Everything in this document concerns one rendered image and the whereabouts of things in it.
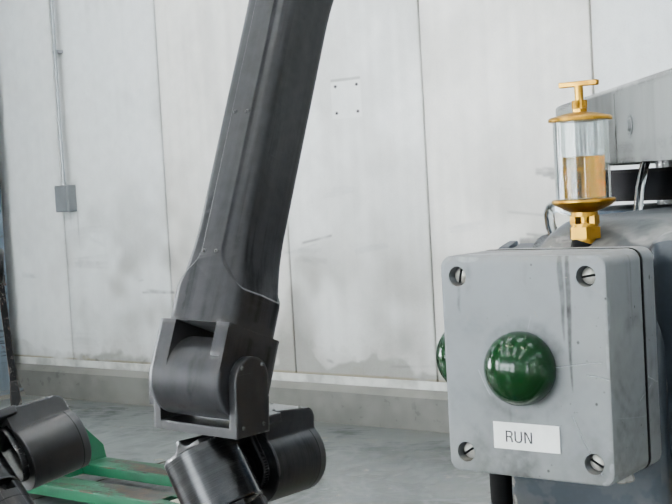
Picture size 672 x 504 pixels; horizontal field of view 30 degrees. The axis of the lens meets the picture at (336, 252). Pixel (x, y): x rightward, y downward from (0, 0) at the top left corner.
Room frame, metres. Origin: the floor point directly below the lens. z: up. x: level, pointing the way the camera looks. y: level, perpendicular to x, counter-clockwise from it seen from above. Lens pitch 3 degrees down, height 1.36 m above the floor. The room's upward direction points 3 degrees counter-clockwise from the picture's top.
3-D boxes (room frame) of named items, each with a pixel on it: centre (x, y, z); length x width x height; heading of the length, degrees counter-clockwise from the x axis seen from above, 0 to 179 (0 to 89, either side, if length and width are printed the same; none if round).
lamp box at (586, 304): (0.52, -0.09, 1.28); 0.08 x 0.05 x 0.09; 52
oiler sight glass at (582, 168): (0.57, -0.11, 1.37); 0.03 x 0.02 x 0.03; 52
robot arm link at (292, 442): (0.93, 0.08, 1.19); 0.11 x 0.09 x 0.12; 143
